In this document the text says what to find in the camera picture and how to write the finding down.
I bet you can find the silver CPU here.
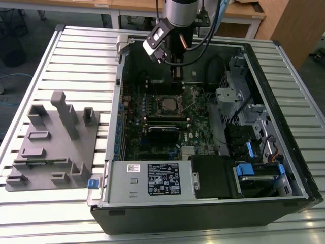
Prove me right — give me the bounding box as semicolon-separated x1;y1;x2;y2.
162;98;176;112

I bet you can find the metal locking lever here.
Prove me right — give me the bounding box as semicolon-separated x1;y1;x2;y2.
182;101;196;114

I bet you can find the CPU socket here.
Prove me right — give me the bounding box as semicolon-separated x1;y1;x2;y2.
156;94;185;117

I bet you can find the silver metal drive cage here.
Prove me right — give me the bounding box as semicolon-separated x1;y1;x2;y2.
215;56;274;128

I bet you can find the black graphics card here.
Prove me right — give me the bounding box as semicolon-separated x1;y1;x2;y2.
146;126;181;151

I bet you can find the green motherboard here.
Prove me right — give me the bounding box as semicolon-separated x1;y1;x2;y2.
121;80;222;162

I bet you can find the silver chipset heatsink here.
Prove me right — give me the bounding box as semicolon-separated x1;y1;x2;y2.
181;145;197;157

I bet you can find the black disk bay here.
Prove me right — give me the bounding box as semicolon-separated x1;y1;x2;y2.
224;124;257;157

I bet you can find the wooden cabinet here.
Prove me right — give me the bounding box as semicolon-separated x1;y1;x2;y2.
256;0;325;71

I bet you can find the blue plastic tab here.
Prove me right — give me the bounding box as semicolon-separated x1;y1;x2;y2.
245;142;255;158

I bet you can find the black plastic shroud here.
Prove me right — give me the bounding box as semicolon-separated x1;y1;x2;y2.
190;155;245;200

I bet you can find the hard disk in blue carrier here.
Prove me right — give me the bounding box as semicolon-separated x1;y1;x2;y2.
233;164;276;185

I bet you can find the silver power supply unit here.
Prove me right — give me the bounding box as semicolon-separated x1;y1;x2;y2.
101;160;198;204

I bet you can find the grey parts rack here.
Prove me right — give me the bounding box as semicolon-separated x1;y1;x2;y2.
4;90;101;192

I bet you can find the black PC case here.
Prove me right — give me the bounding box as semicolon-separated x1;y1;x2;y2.
86;34;324;236

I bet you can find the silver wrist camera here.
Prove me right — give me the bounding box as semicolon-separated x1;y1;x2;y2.
142;25;170;64

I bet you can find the bracket-mounted wrist camera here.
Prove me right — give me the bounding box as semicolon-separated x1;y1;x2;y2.
194;9;212;36

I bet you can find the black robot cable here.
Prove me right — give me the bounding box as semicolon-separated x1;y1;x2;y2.
162;0;224;67

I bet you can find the wooden desk white frame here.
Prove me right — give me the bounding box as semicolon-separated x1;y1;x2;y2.
111;0;267;39

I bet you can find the blue floor cable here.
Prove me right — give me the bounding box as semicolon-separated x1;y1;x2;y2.
0;72;34;106

